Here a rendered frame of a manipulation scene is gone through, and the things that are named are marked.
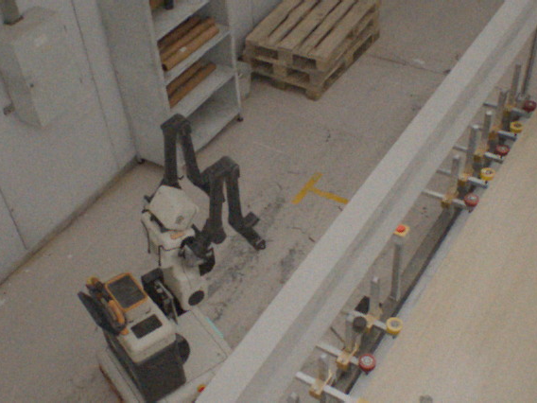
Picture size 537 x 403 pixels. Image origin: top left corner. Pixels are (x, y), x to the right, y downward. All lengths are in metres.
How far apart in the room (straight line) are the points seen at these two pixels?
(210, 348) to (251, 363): 2.74
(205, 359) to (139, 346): 0.64
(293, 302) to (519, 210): 2.70
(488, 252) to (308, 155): 2.32
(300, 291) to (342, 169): 4.10
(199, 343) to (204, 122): 2.36
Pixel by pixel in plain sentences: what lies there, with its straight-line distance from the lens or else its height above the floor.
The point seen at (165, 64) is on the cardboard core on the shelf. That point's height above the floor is 0.96.
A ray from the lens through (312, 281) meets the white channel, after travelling 1.64.
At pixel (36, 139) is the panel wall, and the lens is 5.11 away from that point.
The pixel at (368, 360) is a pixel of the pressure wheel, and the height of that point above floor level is 0.91.
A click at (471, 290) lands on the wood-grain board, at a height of 0.90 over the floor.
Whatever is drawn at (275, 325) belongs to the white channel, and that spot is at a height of 2.46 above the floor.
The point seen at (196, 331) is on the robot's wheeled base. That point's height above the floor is 0.28.
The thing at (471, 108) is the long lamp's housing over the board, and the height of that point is 2.36.
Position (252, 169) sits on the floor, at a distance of 5.73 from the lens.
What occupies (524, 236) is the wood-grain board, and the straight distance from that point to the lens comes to 4.03.
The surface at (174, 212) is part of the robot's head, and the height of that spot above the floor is 1.36.
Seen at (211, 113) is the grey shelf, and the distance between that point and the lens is 6.16.
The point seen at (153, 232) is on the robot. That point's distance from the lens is 3.60.
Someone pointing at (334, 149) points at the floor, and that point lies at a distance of 5.88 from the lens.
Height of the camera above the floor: 3.71
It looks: 43 degrees down
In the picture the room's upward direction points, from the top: 6 degrees counter-clockwise
